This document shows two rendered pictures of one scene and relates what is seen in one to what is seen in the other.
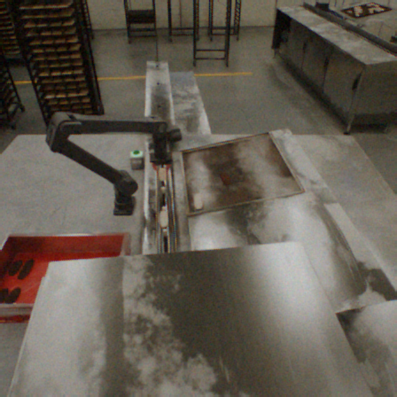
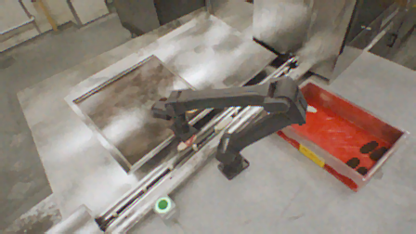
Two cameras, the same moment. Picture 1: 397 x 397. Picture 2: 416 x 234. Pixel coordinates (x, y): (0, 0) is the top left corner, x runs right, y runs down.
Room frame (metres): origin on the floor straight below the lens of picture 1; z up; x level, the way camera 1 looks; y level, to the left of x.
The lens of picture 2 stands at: (1.48, 0.80, 1.81)
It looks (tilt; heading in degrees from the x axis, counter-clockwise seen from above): 48 degrees down; 239
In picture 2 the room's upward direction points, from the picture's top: 9 degrees counter-clockwise
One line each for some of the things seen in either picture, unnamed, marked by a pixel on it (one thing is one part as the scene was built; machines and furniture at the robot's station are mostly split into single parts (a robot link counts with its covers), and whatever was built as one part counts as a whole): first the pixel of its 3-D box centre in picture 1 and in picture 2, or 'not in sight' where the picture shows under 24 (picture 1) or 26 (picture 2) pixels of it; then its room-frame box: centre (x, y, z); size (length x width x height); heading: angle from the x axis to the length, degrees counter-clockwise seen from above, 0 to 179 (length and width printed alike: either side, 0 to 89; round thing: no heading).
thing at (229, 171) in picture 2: (123, 199); (233, 161); (1.12, 0.34, 0.86); 0.12 x 0.09 x 0.08; 1
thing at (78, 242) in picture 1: (57, 274); (329, 128); (0.69, 0.50, 0.88); 0.49 x 0.34 x 0.10; 91
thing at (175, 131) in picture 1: (166, 130); (167, 108); (1.26, 0.14, 1.13); 0.11 x 0.09 x 0.12; 124
